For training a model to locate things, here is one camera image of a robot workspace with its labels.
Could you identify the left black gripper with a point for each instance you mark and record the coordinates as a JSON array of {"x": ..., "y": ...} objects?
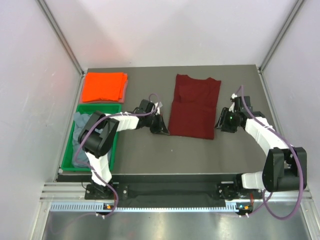
[{"x": 161, "y": 126}]

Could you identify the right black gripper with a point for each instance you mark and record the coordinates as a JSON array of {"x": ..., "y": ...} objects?
[{"x": 222, "y": 123}]

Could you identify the dark red t-shirt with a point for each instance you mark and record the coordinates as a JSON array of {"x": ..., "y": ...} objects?
[{"x": 194, "y": 107}]

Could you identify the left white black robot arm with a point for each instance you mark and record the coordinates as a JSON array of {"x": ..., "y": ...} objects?
[{"x": 96, "y": 138}]

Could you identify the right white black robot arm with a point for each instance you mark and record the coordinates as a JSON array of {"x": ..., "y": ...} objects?
[{"x": 285, "y": 167}]

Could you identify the folded orange t-shirt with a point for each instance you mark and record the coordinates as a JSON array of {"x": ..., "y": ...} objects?
[{"x": 103, "y": 87}]

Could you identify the crumpled grey-blue t-shirt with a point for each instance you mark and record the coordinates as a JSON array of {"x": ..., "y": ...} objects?
[{"x": 80, "y": 120}]

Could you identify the green plastic bin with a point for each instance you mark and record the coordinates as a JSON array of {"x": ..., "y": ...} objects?
[{"x": 106, "y": 108}]

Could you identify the aluminium front rail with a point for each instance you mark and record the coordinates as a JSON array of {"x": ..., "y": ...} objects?
[{"x": 73, "y": 191}]

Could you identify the slotted grey cable duct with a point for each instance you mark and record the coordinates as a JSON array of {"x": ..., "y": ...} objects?
[{"x": 101, "y": 207}]

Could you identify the right aluminium corner post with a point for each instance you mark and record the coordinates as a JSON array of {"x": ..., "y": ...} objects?
[{"x": 297, "y": 6}]

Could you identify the aluminium corner post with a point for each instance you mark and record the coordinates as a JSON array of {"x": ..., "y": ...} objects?
[
  {"x": 297, "y": 6},
  {"x": 44, "y": 7}
]

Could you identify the left aluminium corner post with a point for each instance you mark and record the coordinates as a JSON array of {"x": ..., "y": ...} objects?
[{"x": 44, "y": 7}]

